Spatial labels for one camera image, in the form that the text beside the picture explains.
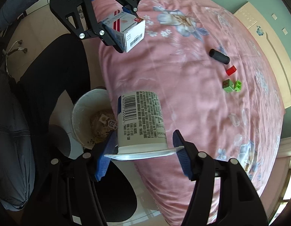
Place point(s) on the white yogurt cup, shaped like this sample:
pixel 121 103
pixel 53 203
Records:
pixel 141 132

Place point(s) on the bright green toy brick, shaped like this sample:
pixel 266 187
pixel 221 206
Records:
pixel 238 86

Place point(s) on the white paper trash bucket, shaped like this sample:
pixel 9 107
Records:
pixel 92 118

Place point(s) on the red block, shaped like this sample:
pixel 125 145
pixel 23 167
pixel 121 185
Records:
pixel 231 70

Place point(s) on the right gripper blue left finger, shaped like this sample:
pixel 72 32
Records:
pixel 106 148

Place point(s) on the black foam roller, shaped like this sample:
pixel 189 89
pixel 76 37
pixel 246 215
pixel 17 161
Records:
pixel 219 56

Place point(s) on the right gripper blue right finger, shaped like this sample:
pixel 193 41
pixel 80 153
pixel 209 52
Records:
pixel 184 149

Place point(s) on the cream bed headboard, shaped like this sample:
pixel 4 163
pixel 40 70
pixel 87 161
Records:
pixel 271 46

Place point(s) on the dark green wooden cube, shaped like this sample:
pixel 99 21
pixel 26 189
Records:
pixel 228 85

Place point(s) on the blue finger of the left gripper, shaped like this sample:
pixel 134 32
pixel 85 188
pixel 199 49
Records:
pixel 132 11
pixel 108 38

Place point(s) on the white red medicine box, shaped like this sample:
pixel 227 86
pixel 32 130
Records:
pixel 127 29

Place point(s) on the pink floral bed sheet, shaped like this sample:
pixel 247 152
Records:
pixel 173 61

